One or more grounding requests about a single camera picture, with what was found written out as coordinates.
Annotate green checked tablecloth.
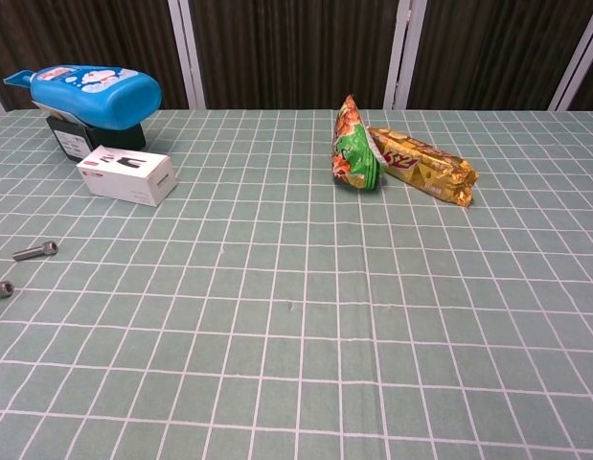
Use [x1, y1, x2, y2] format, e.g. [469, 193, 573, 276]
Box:
[0, 108, 593, 460]

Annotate green snack bag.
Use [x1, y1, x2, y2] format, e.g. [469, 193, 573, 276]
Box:
[330, 93, 387, 194]

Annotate golden cracker pack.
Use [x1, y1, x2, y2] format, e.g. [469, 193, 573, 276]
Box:
[367, 125, 480, 209]

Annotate white product box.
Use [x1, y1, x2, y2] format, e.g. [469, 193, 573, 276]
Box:
[76, 145, 178, 208]

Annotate dark slatted partition panel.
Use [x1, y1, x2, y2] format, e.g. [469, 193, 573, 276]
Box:
[406, 0, 593, 111]
[189, 0, 403, 110]
[0, 0, 190, 111]

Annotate black cardboard box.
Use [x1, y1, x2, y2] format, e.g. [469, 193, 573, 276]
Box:
[45, 114, 148, 163]

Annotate blue cartoon print bottle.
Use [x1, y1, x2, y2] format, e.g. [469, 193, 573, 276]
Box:
[2, 64, 163, 131]

